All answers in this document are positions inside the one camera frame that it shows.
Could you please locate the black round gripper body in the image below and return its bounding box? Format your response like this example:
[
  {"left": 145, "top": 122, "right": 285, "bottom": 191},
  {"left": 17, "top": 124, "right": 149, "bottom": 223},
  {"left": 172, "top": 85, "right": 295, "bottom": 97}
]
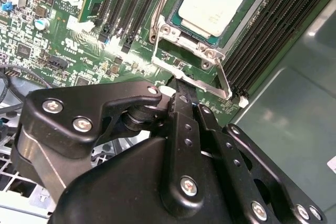
[{"left": 49, "top": 136, "right": 254, "bottom": 224}]

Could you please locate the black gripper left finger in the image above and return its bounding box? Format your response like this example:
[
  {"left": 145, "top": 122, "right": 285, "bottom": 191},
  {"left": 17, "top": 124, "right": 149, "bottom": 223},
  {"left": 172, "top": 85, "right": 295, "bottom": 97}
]
[{"left": 10, "top": 77, "right": 207, "bottom": 211}]

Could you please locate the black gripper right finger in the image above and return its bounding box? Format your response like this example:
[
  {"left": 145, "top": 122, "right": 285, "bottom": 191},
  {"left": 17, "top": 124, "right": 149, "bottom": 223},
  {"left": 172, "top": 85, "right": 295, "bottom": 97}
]
[{"left": 195, "top": 103, "right": 328, "bottom": 224}]

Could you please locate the metal socket cover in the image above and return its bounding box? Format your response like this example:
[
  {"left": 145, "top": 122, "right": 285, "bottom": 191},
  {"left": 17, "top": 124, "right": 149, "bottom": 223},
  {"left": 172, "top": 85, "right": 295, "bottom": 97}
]
[{"left": 151, "top": 34, "right": 233, "bottom": 99}]

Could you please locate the CPU with silver top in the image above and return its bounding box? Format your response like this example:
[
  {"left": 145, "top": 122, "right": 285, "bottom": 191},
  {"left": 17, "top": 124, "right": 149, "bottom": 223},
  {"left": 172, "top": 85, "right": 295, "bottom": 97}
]
[{"left": 169, "top": 0, "right": 257, "bottom": 48}]

